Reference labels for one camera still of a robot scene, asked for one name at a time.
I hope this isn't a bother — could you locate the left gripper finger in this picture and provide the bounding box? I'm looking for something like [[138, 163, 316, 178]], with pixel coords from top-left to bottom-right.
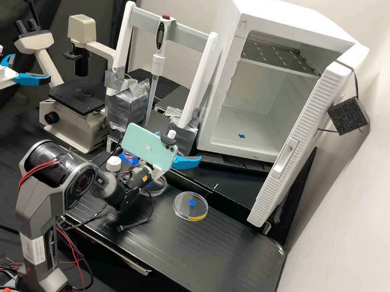
[[14, 71, 52, 88], [0, 53, 18, 71]]

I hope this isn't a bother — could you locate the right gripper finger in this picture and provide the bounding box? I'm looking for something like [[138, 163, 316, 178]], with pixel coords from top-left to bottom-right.
[[171, 154, 204, 170]]

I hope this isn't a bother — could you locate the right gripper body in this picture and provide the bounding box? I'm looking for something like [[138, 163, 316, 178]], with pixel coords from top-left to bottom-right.
[[149, 166, 167, 183]]

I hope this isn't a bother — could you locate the pipette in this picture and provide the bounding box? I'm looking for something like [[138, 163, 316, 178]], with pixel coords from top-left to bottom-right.
[[139, 13, 183, 127]]

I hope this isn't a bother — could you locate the white pipette stand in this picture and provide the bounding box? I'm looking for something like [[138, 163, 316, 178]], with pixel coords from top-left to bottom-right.
[[99, 0, 227, 158]]

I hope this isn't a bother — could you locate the petri dish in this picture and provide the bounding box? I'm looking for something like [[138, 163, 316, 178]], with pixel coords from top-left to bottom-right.
[[138, 177, 169, 198]]

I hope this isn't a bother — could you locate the white cap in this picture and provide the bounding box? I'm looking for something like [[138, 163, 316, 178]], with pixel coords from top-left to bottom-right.
[[106, 156, 123, 173]]

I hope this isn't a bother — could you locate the petri dish lid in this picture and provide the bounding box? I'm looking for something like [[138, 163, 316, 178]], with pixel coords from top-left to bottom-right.
[[172, 190, 211, 223]]

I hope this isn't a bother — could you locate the black platform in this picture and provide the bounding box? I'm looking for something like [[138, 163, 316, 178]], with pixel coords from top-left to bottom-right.
[[164, 143, 323, 254], [151, 85, 193, 118], [62, 165, 288, 292]]

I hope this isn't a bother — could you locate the cream microscope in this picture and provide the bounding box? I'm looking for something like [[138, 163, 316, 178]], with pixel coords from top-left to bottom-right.
[[12, 12, 124, 158]]

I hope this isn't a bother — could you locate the incubator door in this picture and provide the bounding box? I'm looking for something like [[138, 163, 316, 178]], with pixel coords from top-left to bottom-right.
[[237, 42, 381, 236]]

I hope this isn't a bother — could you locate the right wrist camera phone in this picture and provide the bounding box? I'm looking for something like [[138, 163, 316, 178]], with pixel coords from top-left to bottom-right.
[[119, 120, 181, 175]]

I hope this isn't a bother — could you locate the black cable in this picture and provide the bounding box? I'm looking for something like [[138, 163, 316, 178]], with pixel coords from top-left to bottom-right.
[[114, 187, 155, 233]]

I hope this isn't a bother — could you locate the red wire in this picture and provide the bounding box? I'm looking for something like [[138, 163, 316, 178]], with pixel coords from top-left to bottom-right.
[[0, 260, 25, 273]]

